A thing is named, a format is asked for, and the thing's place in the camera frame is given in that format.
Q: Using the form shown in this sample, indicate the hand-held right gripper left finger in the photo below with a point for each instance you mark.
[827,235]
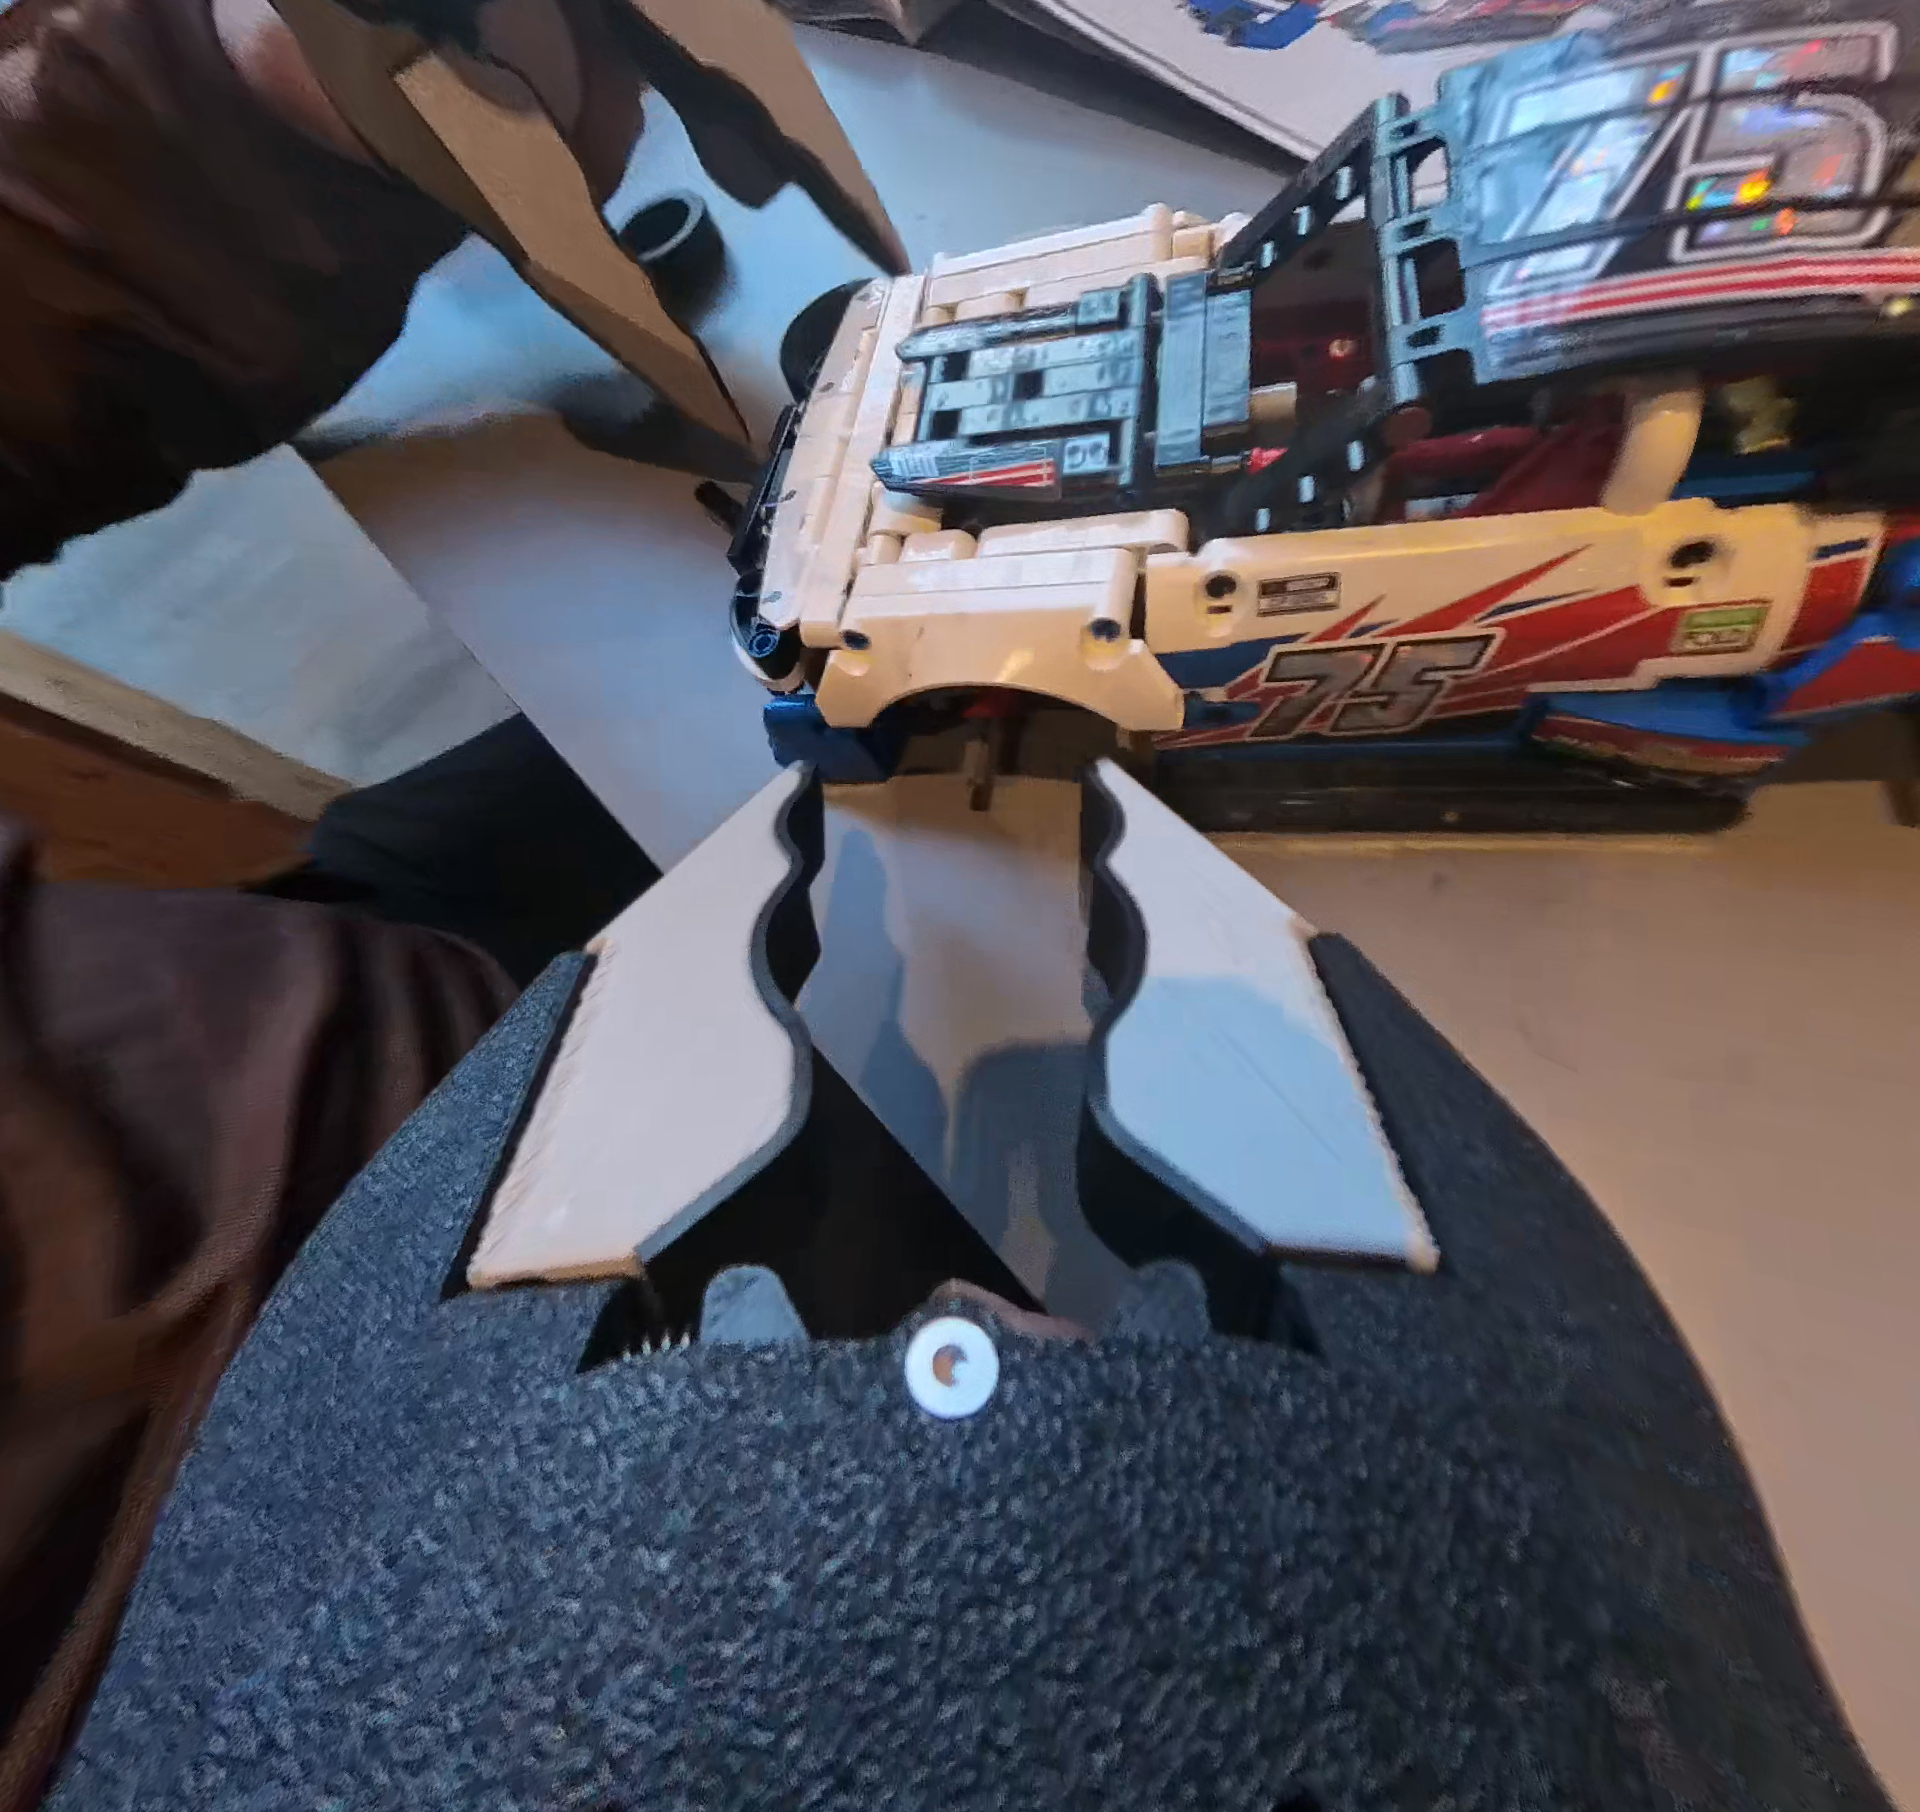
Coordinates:
[660,1093]

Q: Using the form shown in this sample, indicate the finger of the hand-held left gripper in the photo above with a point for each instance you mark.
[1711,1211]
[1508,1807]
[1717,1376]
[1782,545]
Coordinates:
[750,28]
[600,283]

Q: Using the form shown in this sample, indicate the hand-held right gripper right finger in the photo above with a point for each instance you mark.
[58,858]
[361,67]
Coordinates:
[1261,1093]

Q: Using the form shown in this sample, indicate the black treaded toy tire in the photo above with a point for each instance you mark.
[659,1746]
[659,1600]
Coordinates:
[697,267]

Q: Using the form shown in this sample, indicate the toy brick race car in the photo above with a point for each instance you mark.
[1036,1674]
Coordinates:
[1350,493]

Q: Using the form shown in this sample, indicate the person's left forearm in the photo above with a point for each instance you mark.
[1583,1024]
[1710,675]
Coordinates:
[150,267]

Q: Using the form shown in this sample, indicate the grey desk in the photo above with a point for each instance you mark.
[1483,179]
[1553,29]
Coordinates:
[1501,1017]

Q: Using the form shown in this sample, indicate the person's left hand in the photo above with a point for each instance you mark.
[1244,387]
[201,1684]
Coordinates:
[563,71]

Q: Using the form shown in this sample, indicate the wooden beam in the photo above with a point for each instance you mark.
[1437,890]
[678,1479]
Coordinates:
[137,777]

